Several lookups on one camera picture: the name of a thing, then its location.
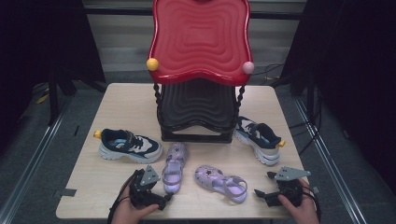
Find person's right hand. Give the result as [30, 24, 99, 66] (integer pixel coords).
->
[277, 179, 320, 224]

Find black floor cables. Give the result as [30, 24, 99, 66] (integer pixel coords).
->
[288, 83, 325, 157]

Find person's left hand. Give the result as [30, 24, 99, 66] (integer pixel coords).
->
[110, 180, 160, 224]

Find black metal stand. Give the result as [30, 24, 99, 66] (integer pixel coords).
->
[46, 69, 61, 127]

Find red and black shoe rack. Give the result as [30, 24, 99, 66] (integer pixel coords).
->
[146, 0, 255, 144]

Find navy and white sneaker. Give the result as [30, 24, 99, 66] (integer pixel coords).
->
[233, 116, 287, 166]
[92, 128, 163, 165]

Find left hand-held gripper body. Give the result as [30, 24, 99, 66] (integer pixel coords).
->
[129, 164, 162, 209]

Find thin black cable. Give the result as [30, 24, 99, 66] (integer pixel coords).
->
[251, 63, 285, 82]

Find metal floor rail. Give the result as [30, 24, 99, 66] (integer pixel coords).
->
[293, 99, 368, 224]
[0, 99, 74, 224]

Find purple sandal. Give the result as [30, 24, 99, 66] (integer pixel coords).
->
[194, 164, 248, 204]
[162, 142, 189, 194]

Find dark curtain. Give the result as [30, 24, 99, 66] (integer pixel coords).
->
[0, 0, 106, 150]
[279, 0, 396, 194]

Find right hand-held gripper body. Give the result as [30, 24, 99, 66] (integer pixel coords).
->
[274, 166, 312, 207]

